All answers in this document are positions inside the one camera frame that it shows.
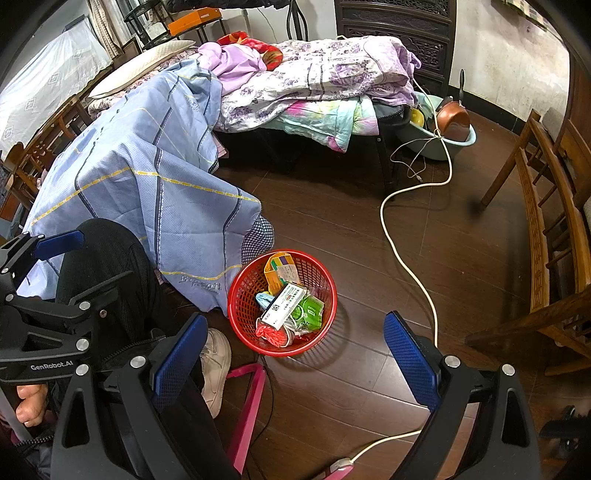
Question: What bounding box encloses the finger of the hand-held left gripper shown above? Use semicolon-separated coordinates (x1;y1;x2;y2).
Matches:
55;270;136;308
0;229;86;291

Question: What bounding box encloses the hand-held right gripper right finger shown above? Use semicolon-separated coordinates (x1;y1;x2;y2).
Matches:
383;310;543;480

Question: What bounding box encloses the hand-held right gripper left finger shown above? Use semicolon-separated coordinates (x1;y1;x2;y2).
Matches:
50;313;241;480

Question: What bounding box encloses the red plastic basket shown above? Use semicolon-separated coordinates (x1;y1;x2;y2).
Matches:
228;250;338;356

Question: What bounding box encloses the red yarn pompom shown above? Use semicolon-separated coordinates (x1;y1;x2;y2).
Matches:
255;320;289;347

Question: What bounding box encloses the blue face mask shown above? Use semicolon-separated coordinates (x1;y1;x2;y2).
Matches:
256;291;301;347

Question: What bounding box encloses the green and white packet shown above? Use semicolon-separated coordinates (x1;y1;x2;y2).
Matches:
291;295;325;332

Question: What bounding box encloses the white medicine box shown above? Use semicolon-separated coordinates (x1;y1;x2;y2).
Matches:
260;282;309;329

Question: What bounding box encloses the orange medicine carton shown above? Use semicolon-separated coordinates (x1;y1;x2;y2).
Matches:
263;252;298;294

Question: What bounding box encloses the person's left hand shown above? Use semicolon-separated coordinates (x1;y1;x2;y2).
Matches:
16;383;49;428

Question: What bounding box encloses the white shoe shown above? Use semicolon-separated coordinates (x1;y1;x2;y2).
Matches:
201;328;232;418

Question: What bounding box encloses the person's leg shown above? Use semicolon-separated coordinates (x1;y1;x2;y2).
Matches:
46;218;206;416

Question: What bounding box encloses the wooden chair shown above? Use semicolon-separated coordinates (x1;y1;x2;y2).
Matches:
14;95;93;195
0;143;28;222

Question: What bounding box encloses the blue checked bed sheet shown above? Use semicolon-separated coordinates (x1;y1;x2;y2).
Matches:
21;60;263;319

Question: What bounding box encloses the pink power strip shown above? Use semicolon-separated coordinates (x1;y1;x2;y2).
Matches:
323;456;355;480

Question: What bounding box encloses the checkered mesh cloth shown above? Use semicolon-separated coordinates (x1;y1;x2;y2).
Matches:
241;215;276;269

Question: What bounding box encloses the floral folded quilt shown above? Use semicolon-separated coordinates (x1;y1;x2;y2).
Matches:
88;78;158;112

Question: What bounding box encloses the white dust cover cloth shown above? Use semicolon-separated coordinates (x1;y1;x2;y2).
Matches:
0;14;114;160

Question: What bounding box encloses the black chair base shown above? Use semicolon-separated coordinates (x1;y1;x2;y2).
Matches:
539;405;591;457

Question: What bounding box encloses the wooden armchair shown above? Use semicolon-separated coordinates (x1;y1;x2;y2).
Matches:
464;108;591;374

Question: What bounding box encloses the cream pillow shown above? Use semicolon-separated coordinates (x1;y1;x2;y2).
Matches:
88;40;197;99

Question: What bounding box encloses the light blue basin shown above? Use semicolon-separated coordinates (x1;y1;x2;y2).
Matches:
392;90;477;161

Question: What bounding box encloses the beige curtain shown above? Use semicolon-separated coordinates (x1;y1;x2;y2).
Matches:
88;0;116;58

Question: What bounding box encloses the black round stool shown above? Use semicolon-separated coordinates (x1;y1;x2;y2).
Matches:
124;0;174;49

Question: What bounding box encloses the copper pot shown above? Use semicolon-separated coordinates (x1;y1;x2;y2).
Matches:
436;69;472;144

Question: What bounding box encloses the lilac garment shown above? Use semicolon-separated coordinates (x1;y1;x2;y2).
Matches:
198;41;269;90

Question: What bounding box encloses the flat orange box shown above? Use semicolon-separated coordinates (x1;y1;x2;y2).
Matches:
167;8;222;38

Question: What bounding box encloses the pastel tie-dye quilt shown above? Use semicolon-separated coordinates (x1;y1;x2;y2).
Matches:
272;99;379;153

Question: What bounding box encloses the red blanket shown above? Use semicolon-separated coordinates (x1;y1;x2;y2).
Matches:
217;31;284;72

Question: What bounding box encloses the purple floral pajamas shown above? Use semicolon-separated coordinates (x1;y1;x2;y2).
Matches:
217;36;421;132

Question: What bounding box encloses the dark carved folding screen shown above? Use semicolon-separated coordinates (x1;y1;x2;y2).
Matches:
335;0;458;93

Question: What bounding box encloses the white power cable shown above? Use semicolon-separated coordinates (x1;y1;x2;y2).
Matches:
348;69;462;462

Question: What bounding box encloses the pink metal frame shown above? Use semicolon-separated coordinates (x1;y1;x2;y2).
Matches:
225;363;266;476

